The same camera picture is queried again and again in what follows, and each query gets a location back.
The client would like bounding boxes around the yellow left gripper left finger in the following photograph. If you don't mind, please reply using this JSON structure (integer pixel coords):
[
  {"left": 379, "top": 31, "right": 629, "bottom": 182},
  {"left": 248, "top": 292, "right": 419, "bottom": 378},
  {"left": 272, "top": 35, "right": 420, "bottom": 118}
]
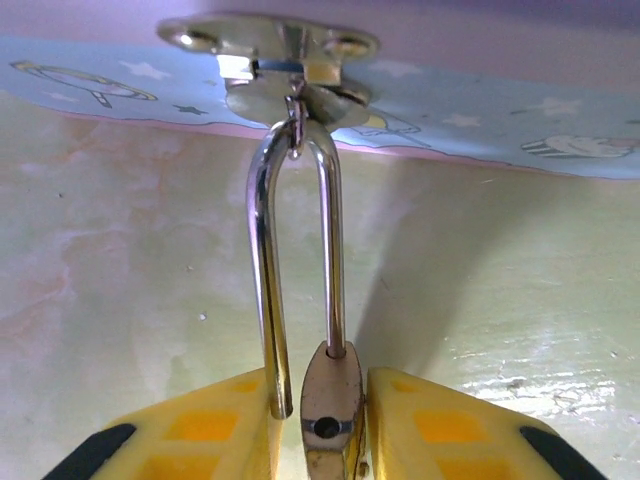
[{"left": 42, "top": 367, "right": 284, "bottom": 480}]

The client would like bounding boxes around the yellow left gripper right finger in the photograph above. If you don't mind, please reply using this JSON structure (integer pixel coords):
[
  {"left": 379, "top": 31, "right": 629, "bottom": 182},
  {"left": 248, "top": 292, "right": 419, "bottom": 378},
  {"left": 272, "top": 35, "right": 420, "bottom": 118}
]
[{"left": 366, "top": 367, "right": 609, "bottom": 480}]

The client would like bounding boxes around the silver metal hasp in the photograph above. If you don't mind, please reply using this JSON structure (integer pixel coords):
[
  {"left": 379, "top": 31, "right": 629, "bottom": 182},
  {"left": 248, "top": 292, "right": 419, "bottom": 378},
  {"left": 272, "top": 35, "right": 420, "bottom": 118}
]
[{"left": 156, "top": 14, "right": 380, "bottom": 161}]

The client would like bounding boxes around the silver padlock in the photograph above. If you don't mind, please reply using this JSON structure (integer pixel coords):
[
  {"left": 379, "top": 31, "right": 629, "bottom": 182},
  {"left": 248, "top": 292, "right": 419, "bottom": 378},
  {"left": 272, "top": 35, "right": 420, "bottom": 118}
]
[{"left": 246, "top": 119, "right": 370, "bottom": 480}]

